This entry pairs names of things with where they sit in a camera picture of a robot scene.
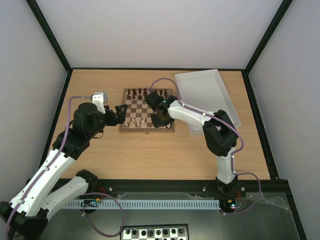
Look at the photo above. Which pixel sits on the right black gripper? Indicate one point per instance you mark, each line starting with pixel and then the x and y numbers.
pixel 158 120

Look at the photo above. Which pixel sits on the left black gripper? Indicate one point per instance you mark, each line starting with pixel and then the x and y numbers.
pixel 121 117

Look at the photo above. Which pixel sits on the white bishop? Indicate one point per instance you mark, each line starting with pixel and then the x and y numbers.
pixel 143 123

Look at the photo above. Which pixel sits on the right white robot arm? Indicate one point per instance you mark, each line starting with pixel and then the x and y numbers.
pixel 219 132

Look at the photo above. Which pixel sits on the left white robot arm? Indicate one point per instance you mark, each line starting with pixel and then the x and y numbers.
pixel 29 212

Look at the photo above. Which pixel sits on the wooden chess board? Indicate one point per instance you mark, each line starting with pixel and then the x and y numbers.
pixel 134 98

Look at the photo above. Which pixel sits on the printed checker calibration board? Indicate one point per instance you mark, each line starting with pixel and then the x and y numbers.
pixel 156 232

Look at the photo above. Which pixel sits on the white cardboard box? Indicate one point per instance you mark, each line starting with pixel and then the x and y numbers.
pixel 206 91

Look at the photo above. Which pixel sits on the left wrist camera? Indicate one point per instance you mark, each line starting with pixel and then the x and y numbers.
pixel 99 97

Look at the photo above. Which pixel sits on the black aluminium rail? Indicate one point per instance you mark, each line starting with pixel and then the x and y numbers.
pixel 202 188

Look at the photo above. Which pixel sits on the light blue cable duct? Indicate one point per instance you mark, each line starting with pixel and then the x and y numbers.
pixel 126 204

